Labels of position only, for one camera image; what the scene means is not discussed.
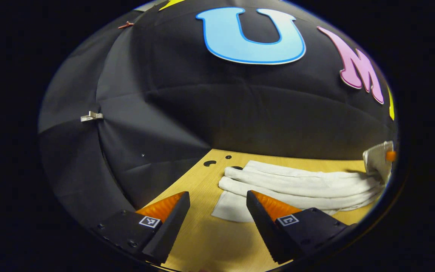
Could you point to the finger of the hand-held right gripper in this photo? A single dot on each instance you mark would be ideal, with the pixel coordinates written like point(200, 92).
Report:
point(390, 155)

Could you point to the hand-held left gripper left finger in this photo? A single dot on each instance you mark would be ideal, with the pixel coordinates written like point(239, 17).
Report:
point(172, 226)

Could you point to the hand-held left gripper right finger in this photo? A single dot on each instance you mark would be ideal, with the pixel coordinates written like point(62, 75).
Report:
point(263, 226)

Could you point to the white jeans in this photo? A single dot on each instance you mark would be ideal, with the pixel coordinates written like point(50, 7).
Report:
point(296, 185)

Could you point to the black backdrop cloth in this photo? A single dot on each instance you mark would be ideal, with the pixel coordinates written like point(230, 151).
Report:
point(164, 113)

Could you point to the small white clip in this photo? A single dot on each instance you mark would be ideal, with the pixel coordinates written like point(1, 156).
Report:
point(91, 116)

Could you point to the small copper clip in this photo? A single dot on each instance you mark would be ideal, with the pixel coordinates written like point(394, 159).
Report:
point(126, 25)

